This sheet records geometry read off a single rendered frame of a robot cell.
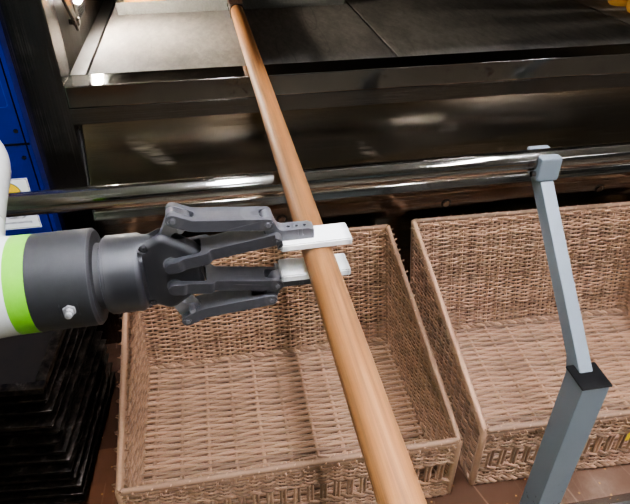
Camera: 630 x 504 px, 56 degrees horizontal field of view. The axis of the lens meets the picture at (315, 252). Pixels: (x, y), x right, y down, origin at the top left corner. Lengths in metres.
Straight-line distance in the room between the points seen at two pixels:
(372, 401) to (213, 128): 0.82
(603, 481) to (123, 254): 0.97
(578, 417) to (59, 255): 0.68
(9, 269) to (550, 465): 0.77
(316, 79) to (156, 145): 0.32
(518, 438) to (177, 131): 0.82
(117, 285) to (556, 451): 0.66
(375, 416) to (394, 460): 0.04
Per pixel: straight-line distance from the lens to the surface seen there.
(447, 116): 1.26
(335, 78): 1.14
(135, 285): 0.56
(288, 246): 0.57
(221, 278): 0.59
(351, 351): 0.47
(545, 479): 1.01
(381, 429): 0.42
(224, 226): 0.55
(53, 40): 1.13
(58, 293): 0.56
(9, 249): 0.58
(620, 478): 1.28
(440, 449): 1.04
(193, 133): 1.17
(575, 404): 0.88
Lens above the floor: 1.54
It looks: 36 degrees down
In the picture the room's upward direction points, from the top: straight up
